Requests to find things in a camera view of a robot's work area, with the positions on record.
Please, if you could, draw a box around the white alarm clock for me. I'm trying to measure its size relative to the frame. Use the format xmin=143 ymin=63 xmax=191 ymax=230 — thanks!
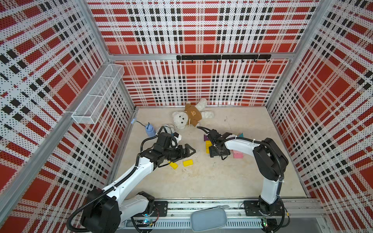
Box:
xmin=158 ymin=124 xmax=175 ymax=134

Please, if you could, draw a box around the white wire mesh basket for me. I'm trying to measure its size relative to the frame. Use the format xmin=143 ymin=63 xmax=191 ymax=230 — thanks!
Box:
xmin=72 ymin=64 xmax=124 ymax=125

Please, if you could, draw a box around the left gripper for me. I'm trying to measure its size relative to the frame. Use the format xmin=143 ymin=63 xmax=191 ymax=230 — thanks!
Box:
xmin=163 ymin=144 xmax=195 ymax=162

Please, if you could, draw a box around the black hook rail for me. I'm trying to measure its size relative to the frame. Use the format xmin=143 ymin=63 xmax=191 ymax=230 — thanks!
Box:
xmin=176 ymin=54 xmax=272 ymax=62

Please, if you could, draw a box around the grey pouch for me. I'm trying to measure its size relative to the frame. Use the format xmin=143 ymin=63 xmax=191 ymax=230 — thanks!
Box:
xmin=190 ymin=205 xmax=228 ymax=233

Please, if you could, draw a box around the yellow short block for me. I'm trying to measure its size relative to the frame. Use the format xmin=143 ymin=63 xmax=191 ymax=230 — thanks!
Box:
xmin=183 ymin=159 xmax=194 ymax=167

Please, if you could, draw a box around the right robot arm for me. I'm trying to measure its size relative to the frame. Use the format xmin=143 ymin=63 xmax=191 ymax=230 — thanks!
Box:
xmin=198 ymin=126 xmax=288 ymax=216

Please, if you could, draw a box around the blue cable connector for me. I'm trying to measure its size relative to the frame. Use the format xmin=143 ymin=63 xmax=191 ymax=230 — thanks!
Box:
xmin=145 ymin=123 xmax=156 ymax=137

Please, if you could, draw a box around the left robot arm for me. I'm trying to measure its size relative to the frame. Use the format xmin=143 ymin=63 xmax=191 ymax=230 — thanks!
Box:
xmin=66 ymin=127 xmax=196 ymax=233

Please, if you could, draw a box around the white teddy bear brown shirt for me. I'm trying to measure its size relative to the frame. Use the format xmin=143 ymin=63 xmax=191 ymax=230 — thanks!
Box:
xmin=172 ymin=99 xmax=215 ymax=130

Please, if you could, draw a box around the pink block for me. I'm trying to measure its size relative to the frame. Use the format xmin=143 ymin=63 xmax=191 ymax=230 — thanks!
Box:
xmin=233 ymin=150 xmax=243 ymax=155
xmin=233 ymin=153 xmax=243 ymax=159

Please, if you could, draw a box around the yellow small block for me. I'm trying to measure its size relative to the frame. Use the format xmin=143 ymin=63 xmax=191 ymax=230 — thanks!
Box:
xmin=170 ymin=162 xmax=178 ymax=170

